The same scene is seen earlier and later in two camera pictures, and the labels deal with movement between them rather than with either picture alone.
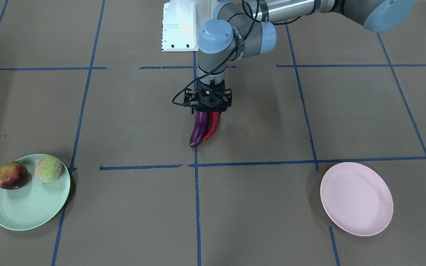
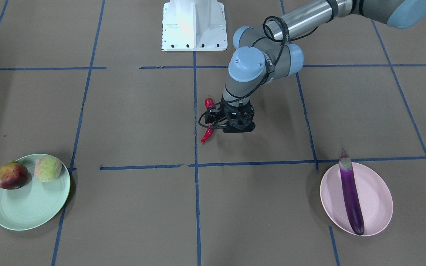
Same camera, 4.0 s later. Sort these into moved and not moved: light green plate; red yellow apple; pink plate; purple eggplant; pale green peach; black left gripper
Moved: purple eggplant; black left gripper
Not moved: pale green peach; pink plate; light green plate; red yellow apple
